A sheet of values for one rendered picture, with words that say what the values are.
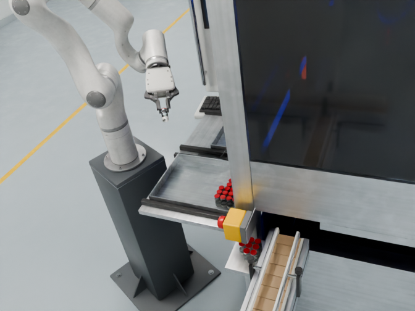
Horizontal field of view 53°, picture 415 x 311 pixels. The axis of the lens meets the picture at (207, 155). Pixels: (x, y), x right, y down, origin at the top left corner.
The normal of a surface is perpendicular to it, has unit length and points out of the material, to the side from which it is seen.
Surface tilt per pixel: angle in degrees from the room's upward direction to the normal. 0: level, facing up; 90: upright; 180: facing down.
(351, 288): 90
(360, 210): 90
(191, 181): 0
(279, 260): 0
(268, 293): 0
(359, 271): 90
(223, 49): 90
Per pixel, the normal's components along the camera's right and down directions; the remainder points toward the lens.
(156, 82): 0.02, -0.37
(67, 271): -0.14, -0.78
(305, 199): -0.37, 0.62
